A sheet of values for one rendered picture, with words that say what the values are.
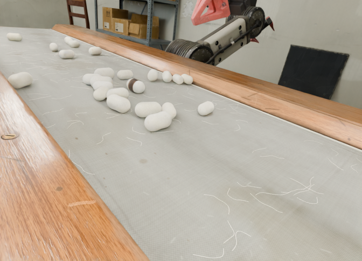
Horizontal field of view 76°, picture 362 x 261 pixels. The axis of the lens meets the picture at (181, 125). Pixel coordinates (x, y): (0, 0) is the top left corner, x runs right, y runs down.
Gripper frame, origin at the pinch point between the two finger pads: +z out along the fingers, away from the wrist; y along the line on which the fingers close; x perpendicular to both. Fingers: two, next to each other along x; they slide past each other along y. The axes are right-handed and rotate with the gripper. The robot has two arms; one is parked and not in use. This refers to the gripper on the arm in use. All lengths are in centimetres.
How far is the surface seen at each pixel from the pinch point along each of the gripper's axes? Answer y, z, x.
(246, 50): -96, -124, 132
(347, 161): 29.8, 10.8, 7.3
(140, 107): 9.3, 20.6, -3.0
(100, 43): -43.3, 5.2, 9.8
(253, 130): 19.4, 13.0, 5.4
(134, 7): -274, -129, 102
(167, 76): -2.5, 9.6, 6.1
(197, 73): -0.3, 4.2, 9.9
